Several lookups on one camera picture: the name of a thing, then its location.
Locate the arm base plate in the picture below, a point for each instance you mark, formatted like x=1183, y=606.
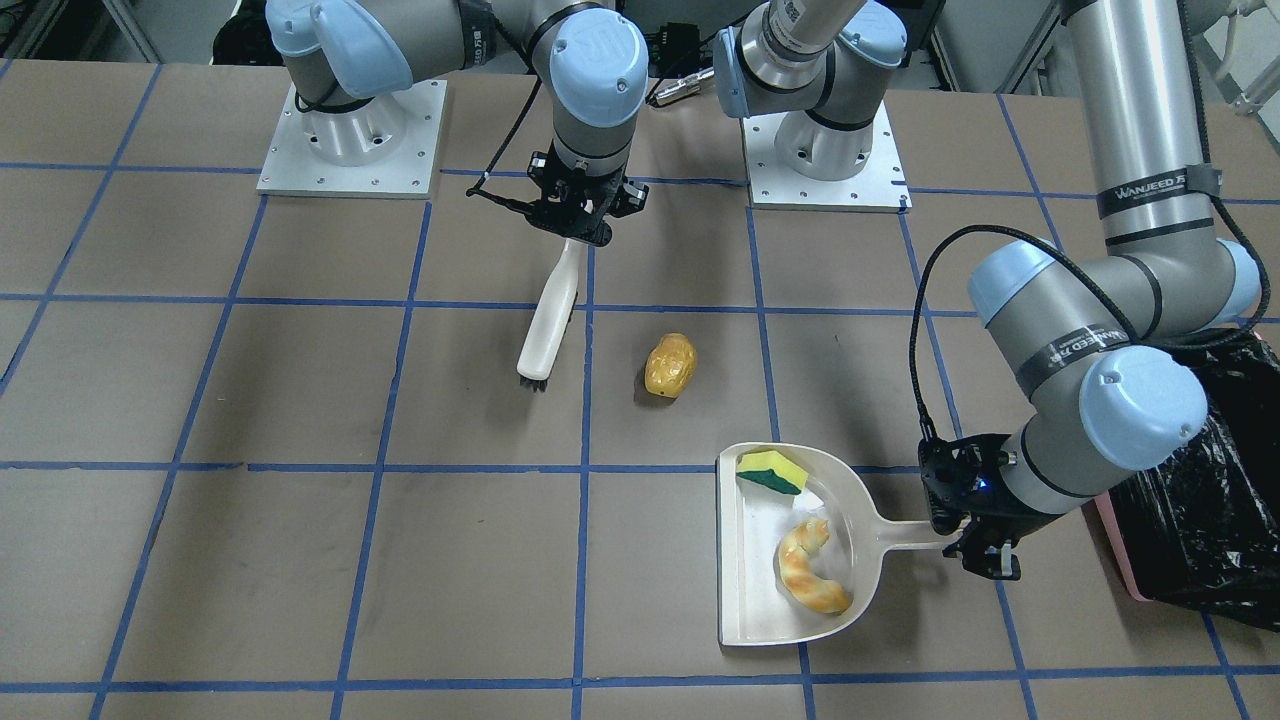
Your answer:
x=387, y=149
x=795, y=164

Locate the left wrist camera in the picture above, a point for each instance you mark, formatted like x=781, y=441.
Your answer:
x=952, y=477

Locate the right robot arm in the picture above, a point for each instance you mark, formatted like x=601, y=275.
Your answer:
x=352, y=62

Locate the yellow toy potato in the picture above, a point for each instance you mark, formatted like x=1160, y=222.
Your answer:
x=670, y=366

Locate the yellow green sponge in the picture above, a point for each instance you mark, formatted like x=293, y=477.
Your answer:
x=773, y=470

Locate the beige hand brush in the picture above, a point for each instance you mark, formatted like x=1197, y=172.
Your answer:
x=551, y=317

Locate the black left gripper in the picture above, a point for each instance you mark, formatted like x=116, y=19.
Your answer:
x=985, y=517

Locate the toy croissant bread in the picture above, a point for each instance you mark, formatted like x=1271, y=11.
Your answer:
x=794, y=556

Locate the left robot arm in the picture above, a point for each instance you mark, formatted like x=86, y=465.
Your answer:
x=1090, y=344

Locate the beige plastic dustpan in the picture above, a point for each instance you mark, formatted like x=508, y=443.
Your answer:
x=754, y=608

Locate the pink bin with black bag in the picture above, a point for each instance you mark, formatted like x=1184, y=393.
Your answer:
x=1201, y=531

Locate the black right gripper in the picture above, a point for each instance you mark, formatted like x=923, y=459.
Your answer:
x=627, y=199

